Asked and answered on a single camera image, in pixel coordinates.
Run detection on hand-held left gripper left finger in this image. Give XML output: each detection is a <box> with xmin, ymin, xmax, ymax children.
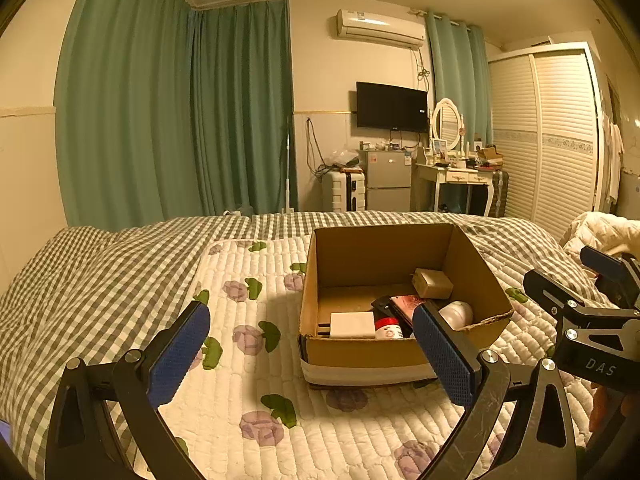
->
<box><xmin>45</xmin><ymin>301</ymin><xmax>211</xmax><ymax>480</ymax></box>

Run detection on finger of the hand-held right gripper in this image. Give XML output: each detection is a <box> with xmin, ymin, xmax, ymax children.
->
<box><xmin>522</xmin><ymin>269</ymin><xmax>587</xmax><ymax>320</ymax></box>
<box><xmin>580</xmin><ymin>246</ymin><xmax>640</xmax><ymax>308</ymax></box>

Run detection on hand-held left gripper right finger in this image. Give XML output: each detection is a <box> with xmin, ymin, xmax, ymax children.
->
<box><xmin>412</xmin><ymin>304</ymin><xmax>581</xmax><ymax>480</ymax></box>

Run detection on red-capped white bottle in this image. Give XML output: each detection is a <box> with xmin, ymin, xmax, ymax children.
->
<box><xmin>375</xmin><ymin>316</ymin><xmax>407</xmax><ymax>340</ymax></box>

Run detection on red packet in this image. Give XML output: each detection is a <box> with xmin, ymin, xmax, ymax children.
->
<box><xmin>390</xmin><ymin>295</ymin><xmax>426</xmax><ymax>318</ymax></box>

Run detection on small beige box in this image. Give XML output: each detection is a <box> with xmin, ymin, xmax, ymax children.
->
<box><xmin>411</xmin><ymin>268</ymin><xmax>454</xmax><ymax>299</ymax></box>

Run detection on black remote control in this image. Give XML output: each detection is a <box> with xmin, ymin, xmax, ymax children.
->
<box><xmin>371</xmin><ymin>296</ymin><xmax>416</xmax><ymax>333</ymax></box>

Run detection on brown cardboard box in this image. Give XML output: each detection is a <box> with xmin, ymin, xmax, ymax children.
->
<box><xmin>298</xmin><ymin>223</ymin><xmax>515</xmax><ymax>390</ymax></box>

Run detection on grey rectangular charger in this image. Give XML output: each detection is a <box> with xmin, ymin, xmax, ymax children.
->
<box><xmin>320</xmin><ymin>311</ymin><xmax>377</xmax><ymax>341</ymax></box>

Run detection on person's right hand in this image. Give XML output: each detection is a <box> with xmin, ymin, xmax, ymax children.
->
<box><xmin>590</xmin><ymin>385</ymin><xmax>633</xmax><ymax>433</ymax></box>

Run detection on white puffer jacket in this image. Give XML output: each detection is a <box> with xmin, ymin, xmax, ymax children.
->
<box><xmin>562</xmin><ymin>211</ymin><xmax>640</xmax><ymax>261</ymax></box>

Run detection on floral quilted mat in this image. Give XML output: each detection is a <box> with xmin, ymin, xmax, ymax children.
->
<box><xmin>135</xmin><ymin>239</ymin><xmax>601</xmax><ymax>480</ymax></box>

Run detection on hanging white clothes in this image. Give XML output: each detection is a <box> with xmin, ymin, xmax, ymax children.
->
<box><xmin>602</xmin><ymin>115</ymin><xmax>626</xmax><ymax>201</ymax></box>

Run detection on dark suitcase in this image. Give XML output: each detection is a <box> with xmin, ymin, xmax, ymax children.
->
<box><xmin>487</xmin><ymin>170</ymin><xmax>510</xmax><ymax>218</ymax></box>

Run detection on white louvered wardrobe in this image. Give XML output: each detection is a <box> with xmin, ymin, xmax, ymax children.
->
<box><xmin>487</xmin><ymin>42</ymin><xmax>606</xmax><ymax>241</ymax></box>

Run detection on white dressing table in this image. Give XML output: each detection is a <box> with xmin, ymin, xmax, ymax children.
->
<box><xmin>412</xmin><ymin>147</ymin><xmax>501</xmax><ymax>217</ymax></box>

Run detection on silver small fridge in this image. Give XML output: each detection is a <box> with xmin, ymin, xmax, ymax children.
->
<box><xmin>364</xmin><ymin>149</ymin><xmax>413</xmax><ymax>212</ymax></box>

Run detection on oval vanity mirror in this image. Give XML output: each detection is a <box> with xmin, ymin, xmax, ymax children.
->
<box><xmin>431</xmin><ymin>98</ymin><xmax>462</xmax><ymax>152</ymax></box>

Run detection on white suitcase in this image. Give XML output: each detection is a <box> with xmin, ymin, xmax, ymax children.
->
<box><xmin>321</xmin><ymin>169</ymin><xmax>367</xmax><ymax>212</ymax></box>

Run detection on white mop pole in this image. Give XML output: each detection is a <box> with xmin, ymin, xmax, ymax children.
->
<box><xmin>285</xmin><ymin>116</ymin><xmax>296</xmax><ymax>211</ymax></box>

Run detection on clear plastic bag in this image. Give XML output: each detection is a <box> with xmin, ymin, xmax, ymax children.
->
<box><xmin>327</xmin><ymin>150</ymin><xmax>361</xmax><ymax>170</ymax></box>

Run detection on green curtain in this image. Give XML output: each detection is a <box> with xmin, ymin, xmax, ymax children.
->
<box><xmin>190</xmin><ymin>0</ymin><xmax>299</xmax><ymax>216</ymax></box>
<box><xmin>426</xmin><ymin>12</ymin><xmax>493</xmax><ymax>148</ymax></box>
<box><xmin>54</xmin><ymin>0</ymin><xmax>201</xmax><ymax>228</ymax></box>

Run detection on white air conditioner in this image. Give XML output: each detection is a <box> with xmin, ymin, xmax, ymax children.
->
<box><xmin>335</xmin><ymin>8</ymin><xmax>427</xmax><ymax>51</ymax></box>

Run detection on black wall television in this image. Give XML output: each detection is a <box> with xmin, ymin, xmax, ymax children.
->
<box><xmin>356</xmin><ymin>81</ymin><xmax>430</xmax><ymax>133</ymax></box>

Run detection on dark wall cable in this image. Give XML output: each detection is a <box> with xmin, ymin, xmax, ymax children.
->
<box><xmin>305</xmin><ymin>117</ymin><xmax>326</xmax><ymax>176</ymax></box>

